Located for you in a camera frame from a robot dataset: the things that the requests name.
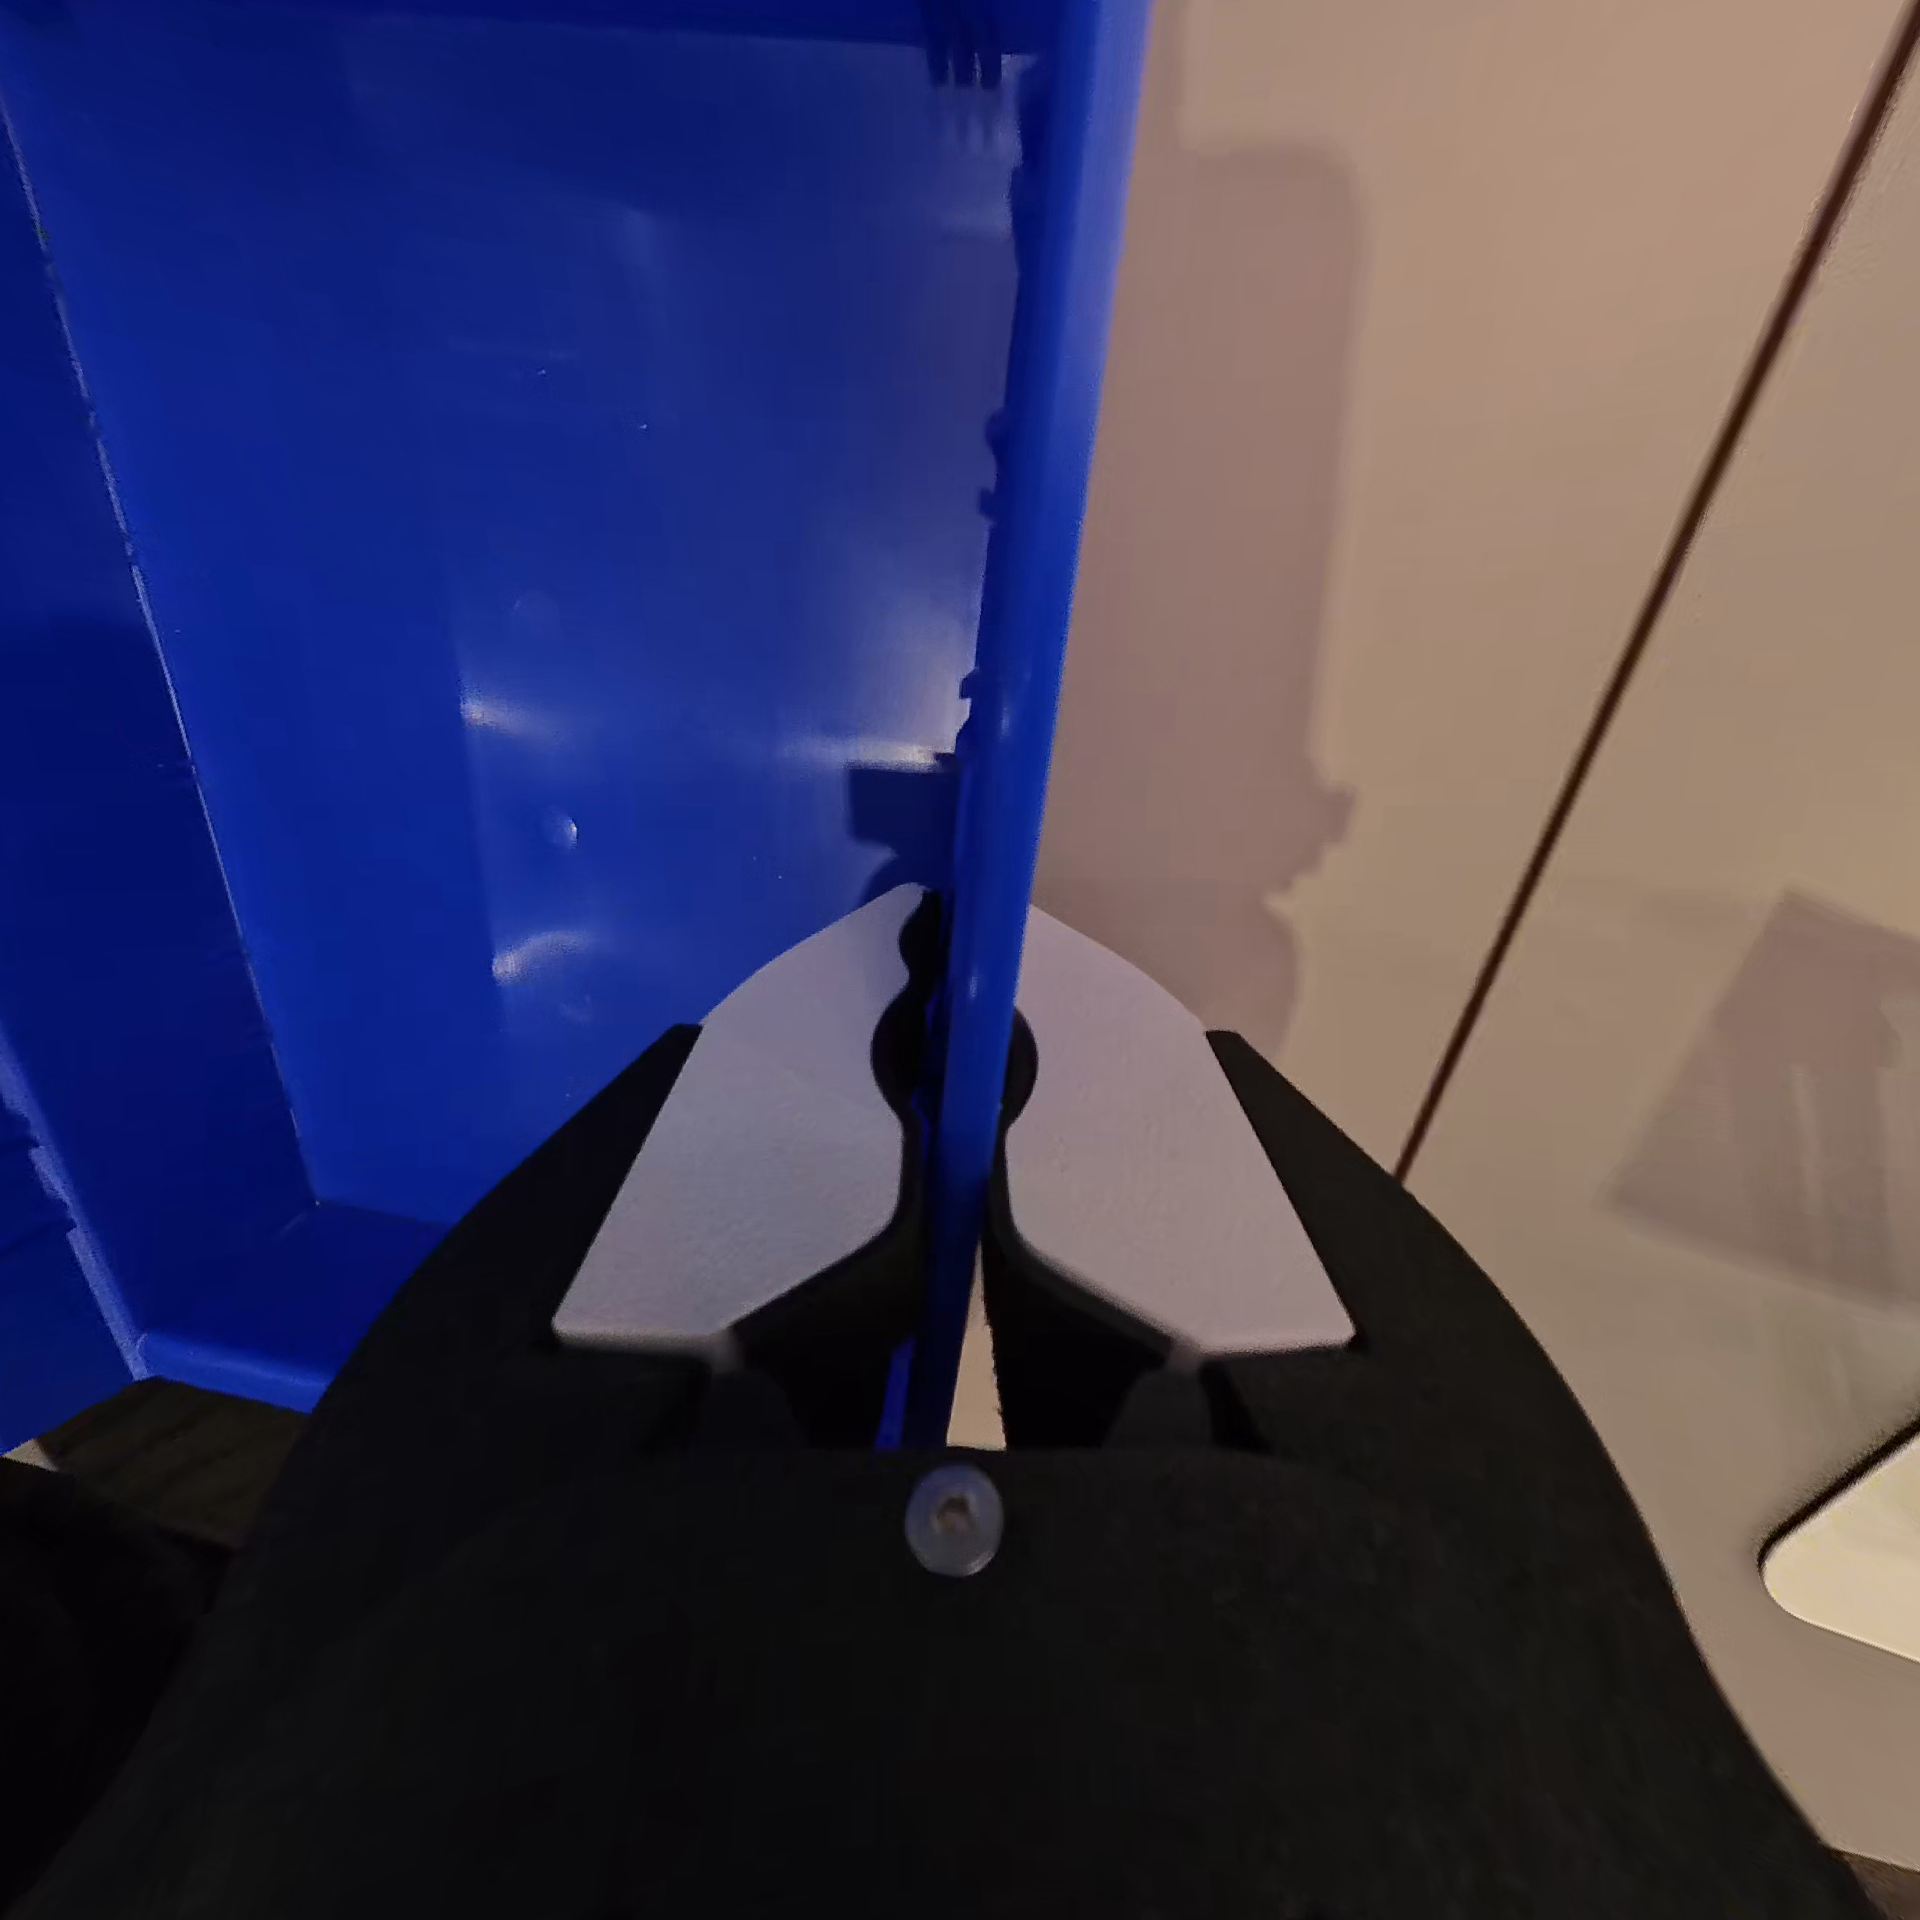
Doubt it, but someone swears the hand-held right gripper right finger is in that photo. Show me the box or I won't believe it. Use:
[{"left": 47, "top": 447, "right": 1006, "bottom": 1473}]
[{"left": 982, "top": 912, "right": 1356, "bottom": 1448}]

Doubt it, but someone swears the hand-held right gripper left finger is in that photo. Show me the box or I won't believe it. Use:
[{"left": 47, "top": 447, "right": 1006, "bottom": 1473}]
[{"left": 551, "top": 881, "right": 944, "bottom": 1448}]

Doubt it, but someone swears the blue plastic bin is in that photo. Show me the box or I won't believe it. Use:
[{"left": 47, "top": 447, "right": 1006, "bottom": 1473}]
[{"left": 0, "top": 0, "right": 1157, "bottom": 1454}]

